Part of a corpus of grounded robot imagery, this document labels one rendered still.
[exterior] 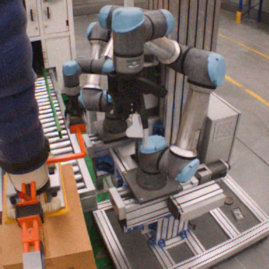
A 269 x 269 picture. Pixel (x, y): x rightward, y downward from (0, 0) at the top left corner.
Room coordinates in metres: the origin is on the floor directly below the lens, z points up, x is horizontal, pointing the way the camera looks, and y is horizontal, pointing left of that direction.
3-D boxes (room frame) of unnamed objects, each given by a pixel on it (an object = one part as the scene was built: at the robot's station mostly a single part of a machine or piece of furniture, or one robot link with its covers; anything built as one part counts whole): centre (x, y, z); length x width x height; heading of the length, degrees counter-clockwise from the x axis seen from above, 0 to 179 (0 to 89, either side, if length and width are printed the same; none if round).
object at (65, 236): (0.88, 0.47, 0.74); 0.60 x 0.40 x 0.40; 18
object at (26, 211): (0.65, 0.40, 1.18); 0.10 x 0.08 x 0.06; 107
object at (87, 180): (2.44, 0.72, 0.50); 2.31 x 0.05 x 0.19; 21
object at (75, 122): (1.25, 0.31, 1.18); 0.09 x 0.08 x 0.05; 107
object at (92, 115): (1.95, 0.34, 0.50); 0.07 x 0.07 x 1.00; 21
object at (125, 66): (0.67, 0.02, 1.74); 0.08 x 0.08 x 0.05
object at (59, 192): (0.92, 0.38, 1.07); 0.34 x 0.10 x 0.05; 17
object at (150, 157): (0.99, -0.08, 1.20); 0.13 x 0.12 x 0.14; 50
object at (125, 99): (0.67, 0.03, 1.66); 0.09 x 0.08 x 0.12; 114
